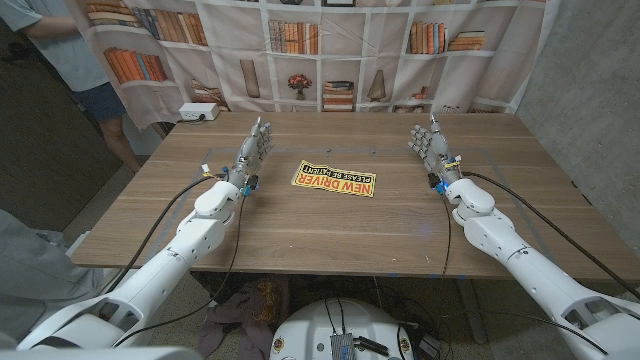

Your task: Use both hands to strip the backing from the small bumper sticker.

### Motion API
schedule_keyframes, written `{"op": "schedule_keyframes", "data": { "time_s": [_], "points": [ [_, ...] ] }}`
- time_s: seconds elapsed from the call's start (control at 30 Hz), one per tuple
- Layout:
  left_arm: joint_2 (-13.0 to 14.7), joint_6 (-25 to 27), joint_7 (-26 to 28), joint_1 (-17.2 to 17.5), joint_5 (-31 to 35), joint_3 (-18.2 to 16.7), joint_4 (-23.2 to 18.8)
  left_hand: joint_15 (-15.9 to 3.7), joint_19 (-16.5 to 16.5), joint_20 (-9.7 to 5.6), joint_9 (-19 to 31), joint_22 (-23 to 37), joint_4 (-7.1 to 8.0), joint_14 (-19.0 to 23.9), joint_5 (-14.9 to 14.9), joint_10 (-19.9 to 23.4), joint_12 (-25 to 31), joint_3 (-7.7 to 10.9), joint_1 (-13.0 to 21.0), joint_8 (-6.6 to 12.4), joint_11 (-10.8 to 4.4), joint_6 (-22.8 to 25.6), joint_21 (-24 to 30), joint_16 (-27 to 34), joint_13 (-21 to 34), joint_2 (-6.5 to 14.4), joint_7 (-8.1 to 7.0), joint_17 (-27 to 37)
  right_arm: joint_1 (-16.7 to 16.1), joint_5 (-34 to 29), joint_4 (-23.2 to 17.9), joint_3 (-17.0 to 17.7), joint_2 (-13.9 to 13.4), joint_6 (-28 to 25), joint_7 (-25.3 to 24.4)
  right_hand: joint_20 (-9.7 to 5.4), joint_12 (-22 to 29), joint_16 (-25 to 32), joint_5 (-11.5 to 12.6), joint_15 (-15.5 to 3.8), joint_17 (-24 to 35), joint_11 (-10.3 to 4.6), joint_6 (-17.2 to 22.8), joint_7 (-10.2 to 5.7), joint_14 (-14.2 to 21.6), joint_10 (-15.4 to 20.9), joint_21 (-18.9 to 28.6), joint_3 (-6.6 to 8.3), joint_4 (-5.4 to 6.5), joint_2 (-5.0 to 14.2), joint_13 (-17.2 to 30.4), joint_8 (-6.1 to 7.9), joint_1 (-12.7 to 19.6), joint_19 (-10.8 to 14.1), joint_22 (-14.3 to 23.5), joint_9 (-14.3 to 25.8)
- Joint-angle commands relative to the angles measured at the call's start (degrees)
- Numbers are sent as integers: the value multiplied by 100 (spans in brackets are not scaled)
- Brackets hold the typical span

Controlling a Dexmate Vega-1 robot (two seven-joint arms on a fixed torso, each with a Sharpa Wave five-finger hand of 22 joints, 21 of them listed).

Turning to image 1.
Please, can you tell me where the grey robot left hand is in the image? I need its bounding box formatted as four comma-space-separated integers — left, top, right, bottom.
227, 116, 275, 189

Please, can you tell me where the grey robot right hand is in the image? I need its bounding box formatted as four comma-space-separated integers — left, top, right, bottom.
407, 113, 464, 185

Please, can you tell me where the yellow new driver bumper sticker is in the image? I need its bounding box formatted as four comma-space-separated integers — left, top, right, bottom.
291, 159, 377, 199

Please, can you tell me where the white power strip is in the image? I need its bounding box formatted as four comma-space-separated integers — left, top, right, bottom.
178, 102, 221, 122

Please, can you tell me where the grey tape outline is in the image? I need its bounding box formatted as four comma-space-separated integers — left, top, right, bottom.
149, 146, 556, 261

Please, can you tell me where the printed bookshelf backdrop cloth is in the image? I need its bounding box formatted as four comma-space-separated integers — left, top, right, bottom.
64, 0, 561, 131

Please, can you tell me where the purple cloth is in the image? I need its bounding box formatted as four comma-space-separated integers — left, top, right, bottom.
197, 277, 291, 360

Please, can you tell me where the grey table leg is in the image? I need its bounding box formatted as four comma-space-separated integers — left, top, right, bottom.
457, 278, 489, 346

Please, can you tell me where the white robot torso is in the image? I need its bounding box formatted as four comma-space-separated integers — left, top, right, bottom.
269, 298, 415, 360

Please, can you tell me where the black connector bar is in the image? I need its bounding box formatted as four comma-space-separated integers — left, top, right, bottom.
352, 335, 389, 358

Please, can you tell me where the grey finned module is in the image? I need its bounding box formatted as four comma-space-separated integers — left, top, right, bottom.
329, 333, 356, 360

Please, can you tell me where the standing person in light shirt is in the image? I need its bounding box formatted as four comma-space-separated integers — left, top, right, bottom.
0, 0, 144, 174

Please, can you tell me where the seated person in grey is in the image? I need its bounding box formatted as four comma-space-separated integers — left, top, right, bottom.
0, 209, 106, 346

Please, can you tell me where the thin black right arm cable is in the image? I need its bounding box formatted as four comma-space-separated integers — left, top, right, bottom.
439, 193, 610, 356

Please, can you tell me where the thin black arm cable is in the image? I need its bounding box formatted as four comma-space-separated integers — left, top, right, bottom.
439, 193, 610, 356
112, 194, 247, 349

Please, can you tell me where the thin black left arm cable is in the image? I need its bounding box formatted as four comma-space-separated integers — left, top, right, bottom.
112, 194, 247, 349

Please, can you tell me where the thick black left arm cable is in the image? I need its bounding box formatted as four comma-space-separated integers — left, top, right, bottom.
102, 172, 229, 296

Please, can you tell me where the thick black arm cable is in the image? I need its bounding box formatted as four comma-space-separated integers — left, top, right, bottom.
102, 172, 229, 296
460, 170, 640, 301

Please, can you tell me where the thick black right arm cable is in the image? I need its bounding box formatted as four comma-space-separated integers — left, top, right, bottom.
460, 170, 640, 301

